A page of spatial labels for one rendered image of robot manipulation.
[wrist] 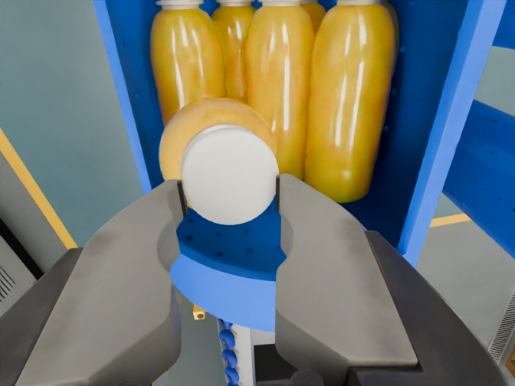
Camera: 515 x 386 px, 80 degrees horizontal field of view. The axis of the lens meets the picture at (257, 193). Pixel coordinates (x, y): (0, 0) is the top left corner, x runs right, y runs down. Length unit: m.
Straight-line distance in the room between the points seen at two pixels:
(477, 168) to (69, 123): 1.53
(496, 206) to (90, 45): 1.44
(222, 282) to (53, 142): 1.52
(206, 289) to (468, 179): 0.82
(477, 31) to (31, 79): 1.56
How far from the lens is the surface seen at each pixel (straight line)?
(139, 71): 0.32
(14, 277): 2.05
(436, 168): 0.23
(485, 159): 0.97
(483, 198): 0.94
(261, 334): 0.75
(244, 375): 0.98
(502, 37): 0.77
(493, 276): 2.74
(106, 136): 1.59
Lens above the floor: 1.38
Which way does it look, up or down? 58 degrees down
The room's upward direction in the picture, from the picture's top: 172 degrees clockwise
